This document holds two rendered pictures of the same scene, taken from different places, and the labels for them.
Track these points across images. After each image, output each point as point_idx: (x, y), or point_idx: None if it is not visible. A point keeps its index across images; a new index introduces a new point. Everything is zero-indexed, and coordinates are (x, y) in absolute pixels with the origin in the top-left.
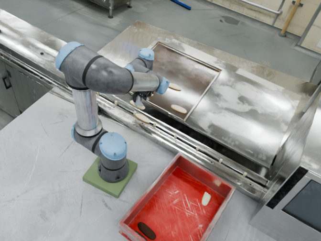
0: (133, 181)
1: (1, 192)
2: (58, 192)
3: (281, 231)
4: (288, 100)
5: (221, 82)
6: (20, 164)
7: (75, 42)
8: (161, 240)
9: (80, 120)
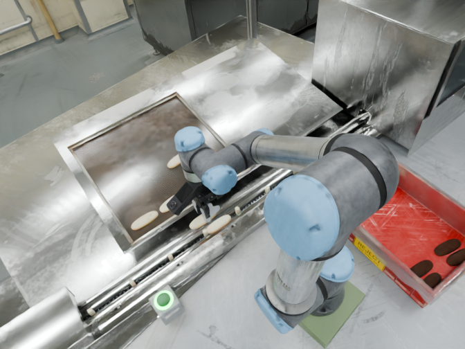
0: None
1: None
2: None
3: (433, 127)
4: (255, 50)
5: (196, 100)
6: None
7: (293, 186)
8: (433, 255)
9: (311, 289)
